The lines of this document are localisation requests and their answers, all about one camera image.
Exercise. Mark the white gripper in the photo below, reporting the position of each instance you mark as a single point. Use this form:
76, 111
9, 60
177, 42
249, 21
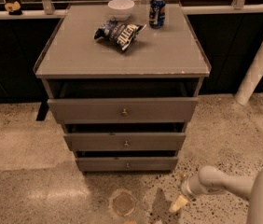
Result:
186, 188

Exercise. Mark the grey bottom drawer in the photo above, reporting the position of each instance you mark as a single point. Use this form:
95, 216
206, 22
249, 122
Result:
126, 164

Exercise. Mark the grey drawer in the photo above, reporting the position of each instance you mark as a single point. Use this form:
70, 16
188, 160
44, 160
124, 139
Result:
122, 110
124, 141
126, 164

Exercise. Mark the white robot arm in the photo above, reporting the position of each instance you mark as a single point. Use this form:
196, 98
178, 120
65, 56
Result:
211, 181

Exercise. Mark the grey top drawer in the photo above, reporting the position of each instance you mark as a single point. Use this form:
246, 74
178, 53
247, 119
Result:
122, 110

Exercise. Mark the grey drawer cabinet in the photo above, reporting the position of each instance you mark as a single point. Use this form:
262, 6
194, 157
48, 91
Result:
161, 63

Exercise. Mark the grey middle drawer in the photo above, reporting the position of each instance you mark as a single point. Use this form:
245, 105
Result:
124, 141

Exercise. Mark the blue chip bag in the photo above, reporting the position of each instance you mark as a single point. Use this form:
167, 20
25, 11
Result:
121, 34

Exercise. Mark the blue soda can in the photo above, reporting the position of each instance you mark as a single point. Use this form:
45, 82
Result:
157, 13

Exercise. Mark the white bowl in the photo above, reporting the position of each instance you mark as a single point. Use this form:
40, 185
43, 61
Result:
120, 10

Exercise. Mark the small yellow black object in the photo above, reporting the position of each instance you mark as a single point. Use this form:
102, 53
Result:
13, 8

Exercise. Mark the white diagonal post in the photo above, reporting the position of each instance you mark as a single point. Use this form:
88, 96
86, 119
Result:
251, 79

